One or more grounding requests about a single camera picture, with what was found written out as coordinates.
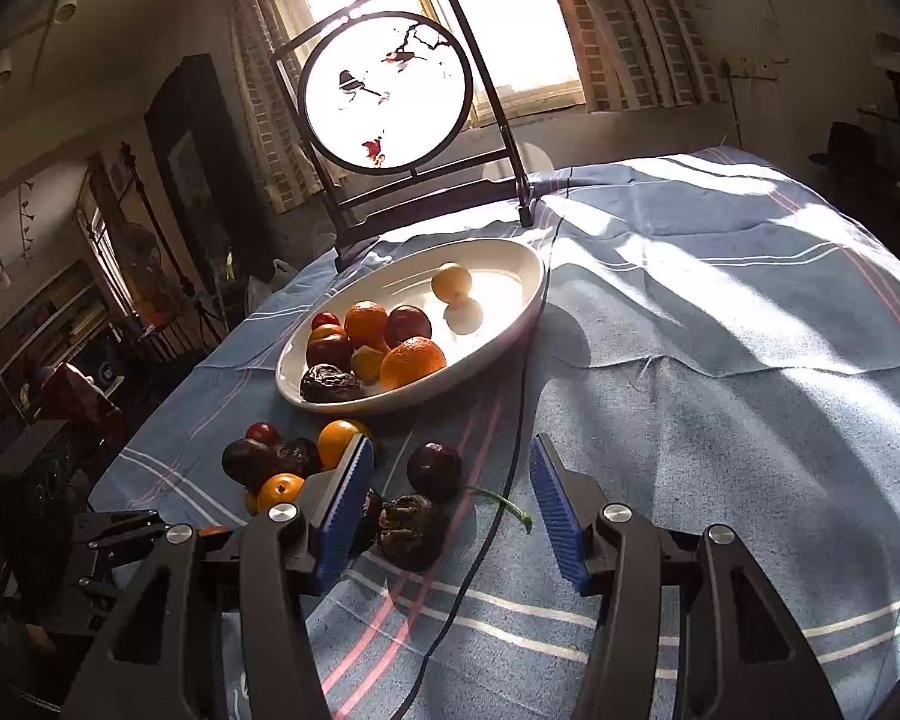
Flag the blue striped tablecloth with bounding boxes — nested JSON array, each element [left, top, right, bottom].
[[91, 148, 900, 718]]

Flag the dark brown mangosteen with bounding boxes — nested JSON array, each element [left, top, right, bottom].
[[274, 439, 323, 478]]

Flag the checked curtain right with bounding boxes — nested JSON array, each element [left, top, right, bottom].
[[557, 0, 724, 112]]

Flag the yellow-green small fruit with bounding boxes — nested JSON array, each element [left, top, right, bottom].
[[351, 344, 386, 385]]

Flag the large orange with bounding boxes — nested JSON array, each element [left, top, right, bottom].
[[379, 337, 447, 390]]

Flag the round painted screen stand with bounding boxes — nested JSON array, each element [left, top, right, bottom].
[[269, 0, 533, 270]]

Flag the plastic bags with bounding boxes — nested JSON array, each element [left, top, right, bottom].
[[245, 259, 297, 316]]

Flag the black thin cable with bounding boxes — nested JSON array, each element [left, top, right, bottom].
[[388, 216, 566, 720]]

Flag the dark red cherry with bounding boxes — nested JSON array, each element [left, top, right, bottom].
[[245, 422, 283, 447]]

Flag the small orange mandarin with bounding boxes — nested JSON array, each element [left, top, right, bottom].
[[308, 323, 346, 343]]

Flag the small yellow-orange kumquat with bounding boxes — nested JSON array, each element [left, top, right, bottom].
[[430, 262, 473, 305]]

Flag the wrinkled dark date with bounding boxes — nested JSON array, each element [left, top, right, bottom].
[[301, 362, 364, 403]]

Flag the green stem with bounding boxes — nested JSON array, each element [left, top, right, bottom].
[[464, 486, 533, 533]]

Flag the dark framed picture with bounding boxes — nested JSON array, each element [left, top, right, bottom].
[[144, 54, 278, 288]]

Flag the dark cherry with stem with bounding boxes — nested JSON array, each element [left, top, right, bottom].
[[406, 442, 461, 502]]

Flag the white oval plate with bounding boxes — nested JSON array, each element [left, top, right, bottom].
[[274, 239, 544, 416]]

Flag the checked curtain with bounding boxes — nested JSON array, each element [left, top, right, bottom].
[[557, 0, 724, 112], [222, 0, 322, 215]]

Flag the dark glossy chestnut fruit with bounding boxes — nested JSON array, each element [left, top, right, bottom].
[[221, 439, 284, 496]]

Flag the orange tangerine middle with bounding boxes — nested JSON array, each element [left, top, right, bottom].
[[256, 473, 305, 514]]

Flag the dried brown fruit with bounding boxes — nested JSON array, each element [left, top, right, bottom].
[[377, 494, 447, 572]]

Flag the large dark red plum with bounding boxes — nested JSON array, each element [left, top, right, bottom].
[[305, 333, 354, 372]]

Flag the checked curtain left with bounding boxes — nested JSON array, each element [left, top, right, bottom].
[[222, 0, 322, 215]]

